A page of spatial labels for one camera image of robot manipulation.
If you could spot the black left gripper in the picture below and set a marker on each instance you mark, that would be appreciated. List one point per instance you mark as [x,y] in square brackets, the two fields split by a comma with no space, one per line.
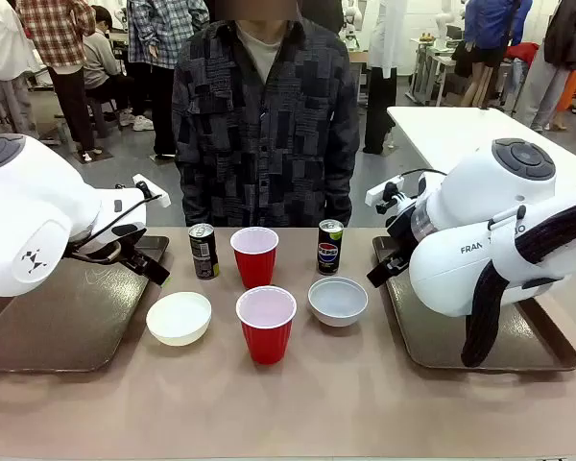
[133,257]

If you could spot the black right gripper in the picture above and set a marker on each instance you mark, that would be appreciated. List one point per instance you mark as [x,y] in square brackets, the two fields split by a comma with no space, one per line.
[397,264]

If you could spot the pale grey bowl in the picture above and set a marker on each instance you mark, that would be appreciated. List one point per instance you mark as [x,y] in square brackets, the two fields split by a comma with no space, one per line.
[338,302]

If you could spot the black green Pepsi can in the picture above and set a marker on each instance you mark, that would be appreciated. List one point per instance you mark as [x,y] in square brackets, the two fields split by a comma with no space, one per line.
[202,254]
[330,249]

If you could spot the cream white bowl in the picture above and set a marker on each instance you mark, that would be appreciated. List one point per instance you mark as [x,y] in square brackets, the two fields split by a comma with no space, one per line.
[177,319]

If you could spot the red plastic cup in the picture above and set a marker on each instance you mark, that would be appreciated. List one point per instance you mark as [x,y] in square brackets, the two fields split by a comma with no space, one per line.
[266,331]
[254,259]

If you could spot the person right forearm dark sleeve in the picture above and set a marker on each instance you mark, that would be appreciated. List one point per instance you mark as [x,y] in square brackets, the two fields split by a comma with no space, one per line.
[192,197]

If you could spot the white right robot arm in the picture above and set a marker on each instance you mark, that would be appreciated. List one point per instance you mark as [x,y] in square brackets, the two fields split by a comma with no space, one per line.
[485,206]

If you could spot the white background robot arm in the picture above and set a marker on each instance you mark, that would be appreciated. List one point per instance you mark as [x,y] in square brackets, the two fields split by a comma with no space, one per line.
[444,19]

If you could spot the person left forearm dark sleeve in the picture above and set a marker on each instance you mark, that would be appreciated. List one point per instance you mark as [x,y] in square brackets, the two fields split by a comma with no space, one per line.
[341,192]

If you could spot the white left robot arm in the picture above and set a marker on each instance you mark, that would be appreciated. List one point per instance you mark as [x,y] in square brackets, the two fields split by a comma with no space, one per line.
[29,206]

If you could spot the brown plastic tray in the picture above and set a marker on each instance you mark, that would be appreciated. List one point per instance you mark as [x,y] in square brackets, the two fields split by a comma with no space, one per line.
[77,312]
[437,336]

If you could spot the white table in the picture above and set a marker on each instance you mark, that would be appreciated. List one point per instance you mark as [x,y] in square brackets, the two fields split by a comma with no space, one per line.
[451,129]

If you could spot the person in dark patchwork shirt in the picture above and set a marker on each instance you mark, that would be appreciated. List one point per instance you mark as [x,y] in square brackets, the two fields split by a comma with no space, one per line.
[264,144]

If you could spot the person in white coat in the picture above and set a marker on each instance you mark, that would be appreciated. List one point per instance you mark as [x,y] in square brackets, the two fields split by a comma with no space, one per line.
[381,72]

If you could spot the seated person in grey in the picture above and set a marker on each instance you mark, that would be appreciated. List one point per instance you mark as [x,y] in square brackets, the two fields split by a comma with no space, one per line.
[98,62]

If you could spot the grey background workbench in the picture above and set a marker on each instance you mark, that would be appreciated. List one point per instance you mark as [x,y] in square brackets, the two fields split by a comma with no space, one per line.
[432,62]

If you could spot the person in blue plaid shirt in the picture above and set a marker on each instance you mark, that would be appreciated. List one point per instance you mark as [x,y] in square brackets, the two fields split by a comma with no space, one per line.
[158,33]

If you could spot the person in red plaid shirt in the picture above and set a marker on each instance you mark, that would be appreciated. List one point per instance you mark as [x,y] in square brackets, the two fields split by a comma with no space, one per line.
[62,43]

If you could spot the person in white shirt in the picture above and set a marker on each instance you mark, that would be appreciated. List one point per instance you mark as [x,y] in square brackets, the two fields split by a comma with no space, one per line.
[0,48]

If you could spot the person in blue jacket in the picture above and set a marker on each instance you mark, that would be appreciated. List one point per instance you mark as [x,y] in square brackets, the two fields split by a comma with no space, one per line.
[494,24]

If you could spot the person in dark jacket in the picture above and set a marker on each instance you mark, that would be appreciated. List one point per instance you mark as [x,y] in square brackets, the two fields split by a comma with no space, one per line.
[566,33]

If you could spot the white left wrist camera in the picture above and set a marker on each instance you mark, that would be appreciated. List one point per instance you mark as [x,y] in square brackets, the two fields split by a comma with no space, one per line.
[151,192]

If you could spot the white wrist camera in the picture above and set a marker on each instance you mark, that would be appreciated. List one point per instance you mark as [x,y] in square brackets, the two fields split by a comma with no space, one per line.
[151,192]
[381,191]

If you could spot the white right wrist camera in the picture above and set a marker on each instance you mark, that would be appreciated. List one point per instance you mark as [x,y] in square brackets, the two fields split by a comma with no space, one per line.
[381,191]

